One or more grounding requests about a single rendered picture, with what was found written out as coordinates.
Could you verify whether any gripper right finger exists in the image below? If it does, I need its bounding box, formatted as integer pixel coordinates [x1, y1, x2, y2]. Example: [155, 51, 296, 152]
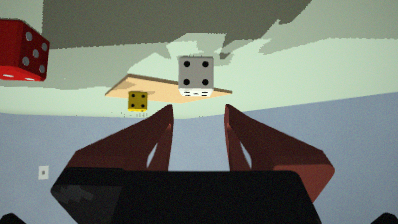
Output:
[224, 104, 335, 203]

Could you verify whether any white die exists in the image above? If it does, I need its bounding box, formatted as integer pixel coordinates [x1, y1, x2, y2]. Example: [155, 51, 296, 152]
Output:
[178, 57, 214, 96]

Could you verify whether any yellow die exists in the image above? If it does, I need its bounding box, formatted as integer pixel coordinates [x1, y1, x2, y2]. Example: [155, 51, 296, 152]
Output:
[128, 91, 148, 112]

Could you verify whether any red die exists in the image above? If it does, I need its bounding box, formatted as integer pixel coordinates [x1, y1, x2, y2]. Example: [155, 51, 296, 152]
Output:
[0, 19, 50, 81]

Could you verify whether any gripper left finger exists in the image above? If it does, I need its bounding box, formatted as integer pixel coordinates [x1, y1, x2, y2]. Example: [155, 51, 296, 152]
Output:
[64, 104, 174, 170]

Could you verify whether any tan mat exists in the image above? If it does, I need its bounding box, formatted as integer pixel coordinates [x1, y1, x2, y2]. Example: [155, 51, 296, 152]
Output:
[105, 73, 232, 103]

